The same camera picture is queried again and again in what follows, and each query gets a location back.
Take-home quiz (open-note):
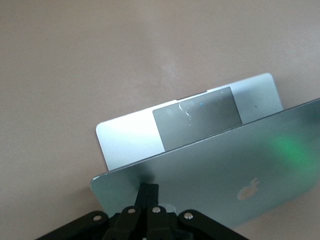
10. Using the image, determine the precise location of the silver laptop computer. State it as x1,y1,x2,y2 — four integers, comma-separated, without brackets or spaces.
89,72,320,229

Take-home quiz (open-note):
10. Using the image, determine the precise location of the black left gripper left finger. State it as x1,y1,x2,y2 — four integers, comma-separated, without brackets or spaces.
34,183,150,240

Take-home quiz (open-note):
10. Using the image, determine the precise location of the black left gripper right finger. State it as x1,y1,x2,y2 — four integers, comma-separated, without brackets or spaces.
146,184,251,240

